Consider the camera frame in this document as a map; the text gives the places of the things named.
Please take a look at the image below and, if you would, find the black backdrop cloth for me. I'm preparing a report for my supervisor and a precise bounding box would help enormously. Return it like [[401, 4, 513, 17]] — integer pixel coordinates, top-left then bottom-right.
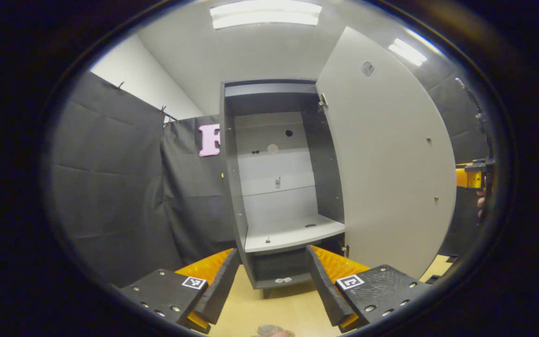
[[426, 60, 491, 259], [49, 70, 238, 287]]

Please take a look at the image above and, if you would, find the light grey cabinet door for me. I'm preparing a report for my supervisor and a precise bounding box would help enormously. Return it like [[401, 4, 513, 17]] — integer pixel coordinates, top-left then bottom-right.
[[315, 26, 458, 280]]

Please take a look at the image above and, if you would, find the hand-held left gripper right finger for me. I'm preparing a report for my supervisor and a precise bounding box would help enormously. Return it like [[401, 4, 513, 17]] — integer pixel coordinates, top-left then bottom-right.
[[306, 245, 432, 334]]

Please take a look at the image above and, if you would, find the clear plastic bottle cherry label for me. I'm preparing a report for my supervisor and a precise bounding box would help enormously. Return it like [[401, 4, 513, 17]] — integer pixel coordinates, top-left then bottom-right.
[[256, 324, 296, 337]]

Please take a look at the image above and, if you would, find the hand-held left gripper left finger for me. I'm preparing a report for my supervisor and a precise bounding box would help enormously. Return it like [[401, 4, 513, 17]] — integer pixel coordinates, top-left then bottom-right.
[[120, 248, 241, 335]]

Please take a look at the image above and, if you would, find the long ceiling light panel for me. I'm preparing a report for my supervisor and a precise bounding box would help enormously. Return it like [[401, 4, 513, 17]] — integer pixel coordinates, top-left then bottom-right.
[[387, 37, 429, 67], [209, 0, 323, 30]]

